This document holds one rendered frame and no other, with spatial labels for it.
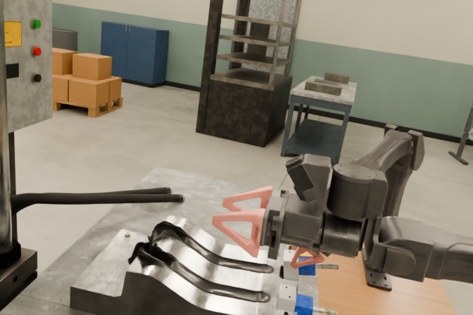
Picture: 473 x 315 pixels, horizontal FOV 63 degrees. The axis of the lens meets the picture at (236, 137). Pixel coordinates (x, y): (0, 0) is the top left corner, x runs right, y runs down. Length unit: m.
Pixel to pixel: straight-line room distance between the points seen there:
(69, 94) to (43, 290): 4.61
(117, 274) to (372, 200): 0.66
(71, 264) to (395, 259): 0.85
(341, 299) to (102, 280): 0.62
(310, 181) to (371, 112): 6.80
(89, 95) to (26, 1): 4.18
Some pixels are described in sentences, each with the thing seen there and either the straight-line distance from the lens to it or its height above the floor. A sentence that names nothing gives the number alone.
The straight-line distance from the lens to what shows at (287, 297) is 0.91.
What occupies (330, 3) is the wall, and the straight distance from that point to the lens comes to 7.26.
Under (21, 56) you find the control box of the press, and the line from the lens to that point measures 1.29.
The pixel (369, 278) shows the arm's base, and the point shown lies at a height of 0.81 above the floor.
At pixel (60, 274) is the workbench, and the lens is 1.13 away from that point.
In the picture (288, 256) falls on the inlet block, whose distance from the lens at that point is 1.00.
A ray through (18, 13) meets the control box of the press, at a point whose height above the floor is 1.41.
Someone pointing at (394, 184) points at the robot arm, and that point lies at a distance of 1.16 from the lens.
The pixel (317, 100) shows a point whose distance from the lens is 4.45.
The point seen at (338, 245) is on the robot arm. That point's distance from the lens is 0.56.
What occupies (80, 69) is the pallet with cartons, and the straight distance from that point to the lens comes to 5.71.
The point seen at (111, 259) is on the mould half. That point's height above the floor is 0.86.
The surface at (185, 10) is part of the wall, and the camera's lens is 7.97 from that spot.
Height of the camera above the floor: 1.47
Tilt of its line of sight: 17 degrees down
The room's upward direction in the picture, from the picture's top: 8 degrees clockwise
